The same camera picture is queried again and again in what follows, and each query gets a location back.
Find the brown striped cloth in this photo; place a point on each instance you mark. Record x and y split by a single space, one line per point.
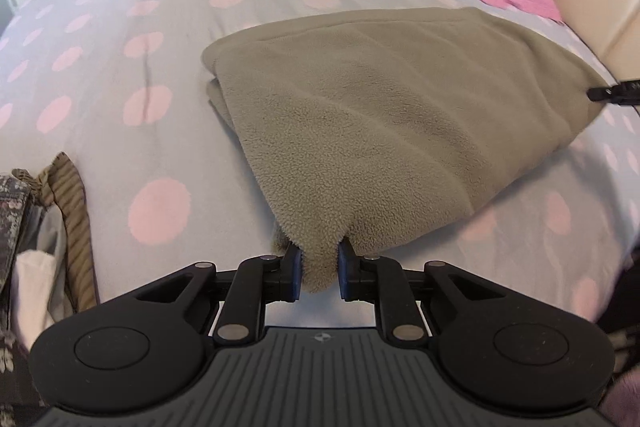
75 217

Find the white cloth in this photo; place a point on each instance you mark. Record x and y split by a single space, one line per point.
32 292

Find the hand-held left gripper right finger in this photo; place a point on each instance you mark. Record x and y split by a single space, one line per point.
344 274

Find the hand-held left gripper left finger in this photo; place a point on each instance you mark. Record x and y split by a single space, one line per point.
296 274

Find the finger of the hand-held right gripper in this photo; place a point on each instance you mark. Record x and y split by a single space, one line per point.
615 92

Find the person's purple fuzzy top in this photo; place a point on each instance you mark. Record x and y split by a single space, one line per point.
622 402

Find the dark floral cloth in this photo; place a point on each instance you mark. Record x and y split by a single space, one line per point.
12 217

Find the grey bed sheet pink dots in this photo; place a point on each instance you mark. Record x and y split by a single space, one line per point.
150 32

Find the olive fleece garment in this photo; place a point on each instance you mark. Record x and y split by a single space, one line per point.
390 107

